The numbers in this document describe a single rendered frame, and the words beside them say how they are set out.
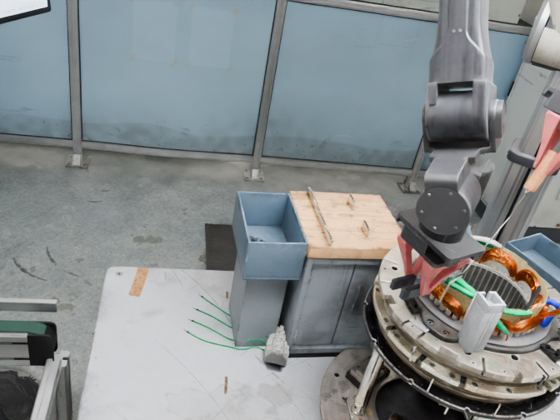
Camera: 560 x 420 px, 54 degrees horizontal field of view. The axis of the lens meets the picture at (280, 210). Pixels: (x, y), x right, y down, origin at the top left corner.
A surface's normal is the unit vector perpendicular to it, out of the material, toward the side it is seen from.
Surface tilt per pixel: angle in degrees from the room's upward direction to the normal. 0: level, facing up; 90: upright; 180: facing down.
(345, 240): 0
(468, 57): 71
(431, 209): 91
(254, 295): 90
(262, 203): 90
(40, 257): 0
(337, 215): 0
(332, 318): 90
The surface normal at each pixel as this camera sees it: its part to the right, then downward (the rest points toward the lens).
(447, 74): -0.51, 0.06
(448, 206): -0.48, 0.43
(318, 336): 0.18, 0.56
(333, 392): 0.17, -0.83
